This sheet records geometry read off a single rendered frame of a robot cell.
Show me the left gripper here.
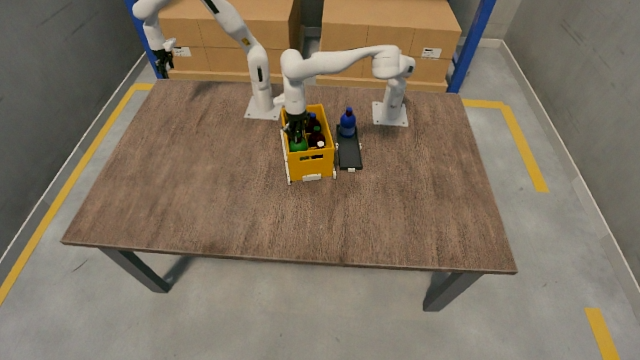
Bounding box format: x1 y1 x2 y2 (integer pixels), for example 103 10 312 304
281 110 311 143

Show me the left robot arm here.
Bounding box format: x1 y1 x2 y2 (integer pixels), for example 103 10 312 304
273 45 415 119

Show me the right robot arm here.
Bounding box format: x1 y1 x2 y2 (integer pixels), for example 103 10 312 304
132 0 273 113

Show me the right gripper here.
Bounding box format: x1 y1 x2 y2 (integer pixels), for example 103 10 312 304
151 48 174 79

